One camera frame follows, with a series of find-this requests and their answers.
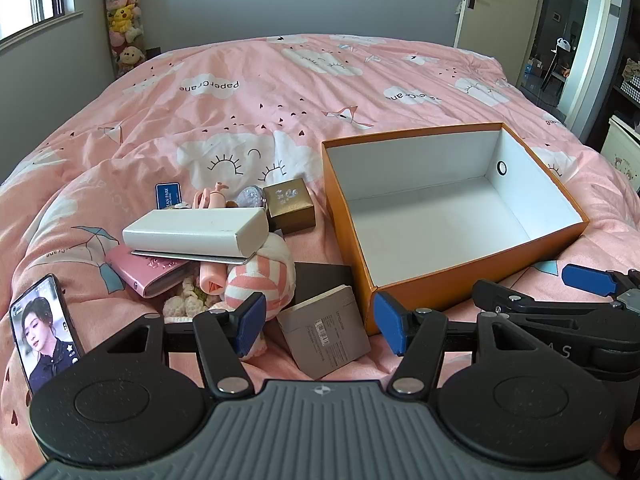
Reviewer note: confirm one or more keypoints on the gold gift box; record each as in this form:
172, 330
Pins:
290, 205

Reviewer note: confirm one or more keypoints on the grey labelled box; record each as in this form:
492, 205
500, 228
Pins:
325, 330

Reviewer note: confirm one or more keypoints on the pink printed quilt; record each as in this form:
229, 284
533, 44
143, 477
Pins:
200, 110

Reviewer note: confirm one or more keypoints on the pink striped white plush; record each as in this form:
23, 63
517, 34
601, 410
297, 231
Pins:
265, 285

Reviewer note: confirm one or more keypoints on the column of plush toys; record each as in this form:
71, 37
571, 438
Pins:
122, 15

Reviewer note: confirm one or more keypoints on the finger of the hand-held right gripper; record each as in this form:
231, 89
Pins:
500, 295
585, 280

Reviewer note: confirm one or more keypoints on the flat black box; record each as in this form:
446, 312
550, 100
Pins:
325, 275

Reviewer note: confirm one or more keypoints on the pink wallet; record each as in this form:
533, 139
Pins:
145, 270

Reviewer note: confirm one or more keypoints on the pink doll figure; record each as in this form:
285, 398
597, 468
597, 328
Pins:
207, 195

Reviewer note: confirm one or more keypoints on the dark bookshelf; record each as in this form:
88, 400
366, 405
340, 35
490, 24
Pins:
630, 80

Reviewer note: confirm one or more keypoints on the flat silver case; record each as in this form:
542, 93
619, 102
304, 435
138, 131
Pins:
200, 257

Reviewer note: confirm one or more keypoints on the cream door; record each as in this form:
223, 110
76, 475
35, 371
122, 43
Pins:
500, 0

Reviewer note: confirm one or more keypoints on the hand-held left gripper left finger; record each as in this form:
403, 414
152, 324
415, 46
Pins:
250, 322

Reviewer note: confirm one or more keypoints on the black smartphone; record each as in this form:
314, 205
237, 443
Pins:
42, 330

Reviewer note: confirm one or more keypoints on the long white box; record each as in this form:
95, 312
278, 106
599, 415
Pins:
195, 230

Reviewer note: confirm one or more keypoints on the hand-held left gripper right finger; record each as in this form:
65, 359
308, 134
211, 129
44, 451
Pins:
392, 325

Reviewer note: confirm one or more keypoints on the orange cardboard box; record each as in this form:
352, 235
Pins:
450, 280

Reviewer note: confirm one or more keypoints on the blue card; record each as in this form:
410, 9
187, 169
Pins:
167, 196

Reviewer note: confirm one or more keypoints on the white cabinet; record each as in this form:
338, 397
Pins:
622, 150

